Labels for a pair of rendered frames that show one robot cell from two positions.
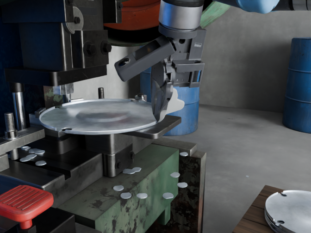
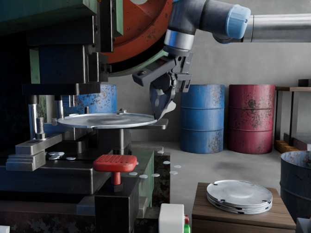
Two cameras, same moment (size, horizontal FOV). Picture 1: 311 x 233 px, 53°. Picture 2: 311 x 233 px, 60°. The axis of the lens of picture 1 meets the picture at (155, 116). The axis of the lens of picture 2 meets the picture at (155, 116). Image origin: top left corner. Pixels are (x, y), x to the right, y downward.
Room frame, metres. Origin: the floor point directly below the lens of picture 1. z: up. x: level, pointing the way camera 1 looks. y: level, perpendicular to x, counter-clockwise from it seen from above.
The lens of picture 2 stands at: (-0.07, 0.28, 0.89)
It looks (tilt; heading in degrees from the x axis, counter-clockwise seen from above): 7 degrees down; 339
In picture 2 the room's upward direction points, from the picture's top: straight up
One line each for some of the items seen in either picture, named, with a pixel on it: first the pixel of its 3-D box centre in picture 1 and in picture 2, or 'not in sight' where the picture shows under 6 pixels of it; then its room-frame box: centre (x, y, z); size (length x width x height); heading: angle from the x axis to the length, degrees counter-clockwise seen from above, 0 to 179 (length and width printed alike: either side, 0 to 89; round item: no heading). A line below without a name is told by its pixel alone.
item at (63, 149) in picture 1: (64, 131); (67, 139); (0.78, 0.24, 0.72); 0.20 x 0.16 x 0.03; 153
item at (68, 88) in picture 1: (64, 85); (70, 100); (0.77, 0.23, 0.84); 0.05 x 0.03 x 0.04; 153
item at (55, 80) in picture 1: (59, 76); (65, 92); (0.78, 0.24, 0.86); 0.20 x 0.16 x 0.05; 153
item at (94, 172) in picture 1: (66, 147); (69, 154); (0.78, 0.23, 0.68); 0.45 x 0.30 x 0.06; 153
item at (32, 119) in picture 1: (65, 117); (70, 127); (0.77, 0.23, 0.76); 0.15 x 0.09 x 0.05; 153
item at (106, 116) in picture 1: (103, 113); (108, 119); (0.72, 0.12, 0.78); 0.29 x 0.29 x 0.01
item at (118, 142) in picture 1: (121, 143); (125, 141); (0.70, 0.08, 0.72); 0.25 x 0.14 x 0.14; 63
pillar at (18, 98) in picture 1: (18, 103); (33, 114); (0.73, 0.33, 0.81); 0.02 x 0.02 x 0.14
